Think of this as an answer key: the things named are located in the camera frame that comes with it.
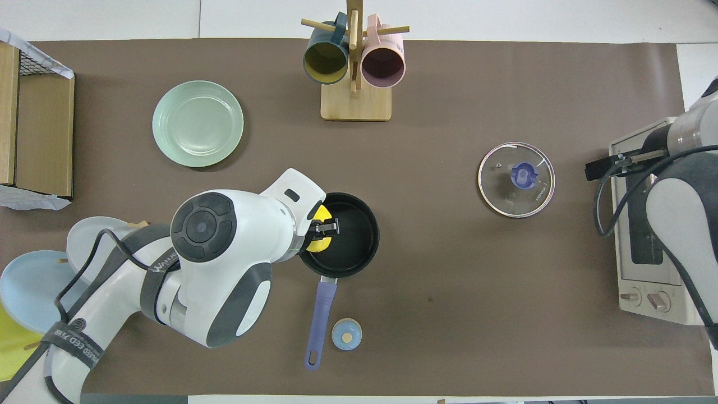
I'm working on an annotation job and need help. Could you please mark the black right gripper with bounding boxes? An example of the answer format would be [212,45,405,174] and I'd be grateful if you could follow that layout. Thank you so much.
[585,125,674,182]

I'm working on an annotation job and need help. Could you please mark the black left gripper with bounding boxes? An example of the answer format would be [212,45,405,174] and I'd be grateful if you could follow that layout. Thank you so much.
[307,220,341,240]

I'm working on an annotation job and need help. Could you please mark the yellow lemon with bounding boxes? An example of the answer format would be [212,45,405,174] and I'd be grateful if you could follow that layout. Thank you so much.
[306,205,334,254]

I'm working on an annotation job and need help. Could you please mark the dark blue pot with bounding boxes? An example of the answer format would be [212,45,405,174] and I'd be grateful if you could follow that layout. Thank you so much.
[297,192,380,371]

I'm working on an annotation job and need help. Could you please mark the pale green plate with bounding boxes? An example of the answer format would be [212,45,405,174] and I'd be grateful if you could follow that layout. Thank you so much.
[152,80,245,168]

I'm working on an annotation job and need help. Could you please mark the pale grey plate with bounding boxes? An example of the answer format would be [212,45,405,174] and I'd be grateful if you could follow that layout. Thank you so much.
[66,217,172,287]

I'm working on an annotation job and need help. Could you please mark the light blue plate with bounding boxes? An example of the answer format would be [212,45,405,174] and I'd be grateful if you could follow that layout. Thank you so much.
[0,250,85,334]

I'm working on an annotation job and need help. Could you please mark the yellow plate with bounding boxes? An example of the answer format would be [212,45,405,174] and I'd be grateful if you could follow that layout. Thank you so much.
[0,303,48,382]

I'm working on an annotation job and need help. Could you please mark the small blue kitchen timer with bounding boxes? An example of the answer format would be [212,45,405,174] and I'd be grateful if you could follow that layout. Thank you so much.
[332,318,363,351]

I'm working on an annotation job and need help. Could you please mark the beige toaster oven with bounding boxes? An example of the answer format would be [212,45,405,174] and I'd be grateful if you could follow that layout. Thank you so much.
[609,117,713,326]

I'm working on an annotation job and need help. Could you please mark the wooden mug tree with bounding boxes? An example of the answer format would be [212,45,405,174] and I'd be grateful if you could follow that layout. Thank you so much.
[301,0,410,121]

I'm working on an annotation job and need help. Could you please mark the brown table mat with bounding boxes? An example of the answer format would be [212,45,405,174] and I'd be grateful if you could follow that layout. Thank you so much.
[0,38,716,396]

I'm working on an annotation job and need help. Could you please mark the dark teal mug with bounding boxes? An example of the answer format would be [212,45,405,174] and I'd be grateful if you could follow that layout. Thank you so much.
[303,12,350,85]

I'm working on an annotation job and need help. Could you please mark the pink ribbed mug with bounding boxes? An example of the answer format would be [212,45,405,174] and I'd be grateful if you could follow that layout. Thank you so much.
[361,14,406,89]

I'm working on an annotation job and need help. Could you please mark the wooden shelf boards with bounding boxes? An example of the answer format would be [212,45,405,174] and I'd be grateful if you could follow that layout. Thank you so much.
[0,44,75,198]

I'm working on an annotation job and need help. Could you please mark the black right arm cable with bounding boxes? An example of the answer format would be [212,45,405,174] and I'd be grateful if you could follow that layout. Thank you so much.
[593,145,718,337]

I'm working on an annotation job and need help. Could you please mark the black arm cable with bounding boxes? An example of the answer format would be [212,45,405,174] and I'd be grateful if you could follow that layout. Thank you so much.
[593,145,718,337]
[55,227,187,323]

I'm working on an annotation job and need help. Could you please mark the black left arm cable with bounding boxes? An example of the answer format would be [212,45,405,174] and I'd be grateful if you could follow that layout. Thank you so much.
[55,227,187,323]

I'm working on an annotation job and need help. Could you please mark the black wire basket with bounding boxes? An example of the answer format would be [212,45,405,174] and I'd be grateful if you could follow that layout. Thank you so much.
[19,49,62,76]

